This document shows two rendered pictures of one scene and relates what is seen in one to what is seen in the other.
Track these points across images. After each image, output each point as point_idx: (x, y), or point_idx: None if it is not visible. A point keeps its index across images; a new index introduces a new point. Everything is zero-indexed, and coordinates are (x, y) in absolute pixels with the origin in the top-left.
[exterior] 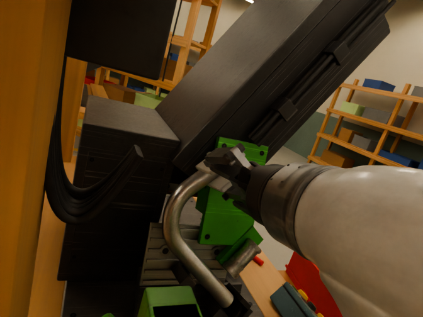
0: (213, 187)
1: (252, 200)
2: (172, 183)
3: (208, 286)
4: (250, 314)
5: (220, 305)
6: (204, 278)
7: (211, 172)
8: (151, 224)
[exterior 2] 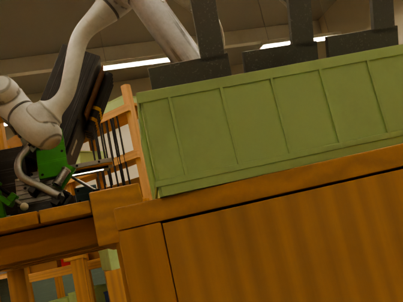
0: (30, 148)
1: None
2: (33, 172)
3: (43, 189)
4: (71, 196)
5: (54, 198)
6: (40, 186)
7: (20, 139)
8: (15, 180)
